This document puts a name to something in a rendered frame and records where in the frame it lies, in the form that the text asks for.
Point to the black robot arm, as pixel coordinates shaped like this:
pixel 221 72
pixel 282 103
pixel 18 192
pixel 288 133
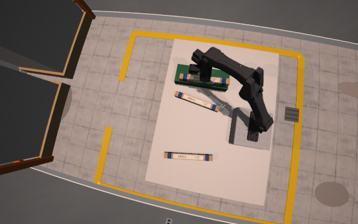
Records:
pixel 251 91

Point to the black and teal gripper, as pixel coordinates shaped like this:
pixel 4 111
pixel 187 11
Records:
pixel 207 78

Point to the brown cardboard box with blue bands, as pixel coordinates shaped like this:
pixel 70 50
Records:
pixel 195 78

